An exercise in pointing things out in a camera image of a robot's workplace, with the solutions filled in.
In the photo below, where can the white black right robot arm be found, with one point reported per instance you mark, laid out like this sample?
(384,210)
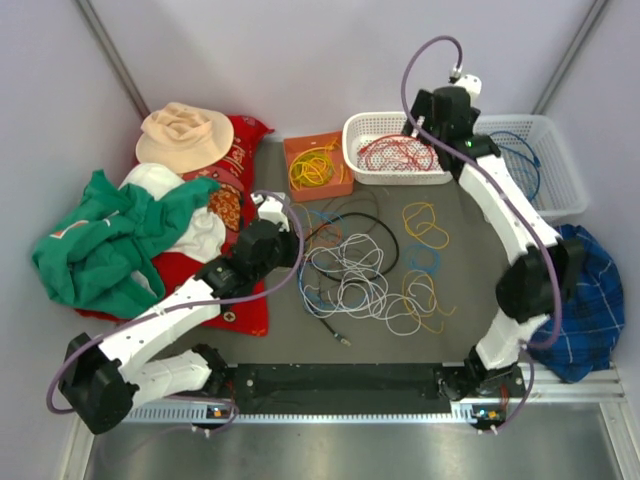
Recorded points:
(543,267)

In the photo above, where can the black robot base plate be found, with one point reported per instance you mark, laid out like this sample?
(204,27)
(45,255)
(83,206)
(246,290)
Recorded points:
(352,389)

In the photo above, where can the slotted cable duct rail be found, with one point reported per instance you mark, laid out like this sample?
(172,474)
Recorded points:
(209,413)

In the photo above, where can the orange cardboard box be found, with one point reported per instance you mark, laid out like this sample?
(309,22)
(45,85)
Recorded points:
(316,169)

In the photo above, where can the beige bucket hat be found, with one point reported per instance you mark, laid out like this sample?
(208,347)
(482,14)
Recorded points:
(184,138)

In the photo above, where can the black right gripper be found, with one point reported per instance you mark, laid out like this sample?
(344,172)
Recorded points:
(421,108)

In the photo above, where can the red patterned cloth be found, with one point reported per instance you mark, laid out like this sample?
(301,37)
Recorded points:
(231,202)

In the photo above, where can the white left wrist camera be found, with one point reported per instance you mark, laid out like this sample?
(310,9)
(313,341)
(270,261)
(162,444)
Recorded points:
(272,208)

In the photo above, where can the green garment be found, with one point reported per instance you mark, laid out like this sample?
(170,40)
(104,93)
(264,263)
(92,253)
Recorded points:
(99,257)

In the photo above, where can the blue plaid cloth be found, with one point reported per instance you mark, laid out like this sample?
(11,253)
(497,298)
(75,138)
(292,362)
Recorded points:
(593,319)

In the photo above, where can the white basket with red cable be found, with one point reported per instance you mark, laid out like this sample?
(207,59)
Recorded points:
(378,154)

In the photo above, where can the white garment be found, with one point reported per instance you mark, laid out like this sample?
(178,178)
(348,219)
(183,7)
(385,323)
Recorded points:
(206,233)

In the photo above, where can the white empty perforated basket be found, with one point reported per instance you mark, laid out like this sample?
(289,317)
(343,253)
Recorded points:
(539,162)

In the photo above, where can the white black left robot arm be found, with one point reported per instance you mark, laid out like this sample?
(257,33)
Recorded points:
(104,378)

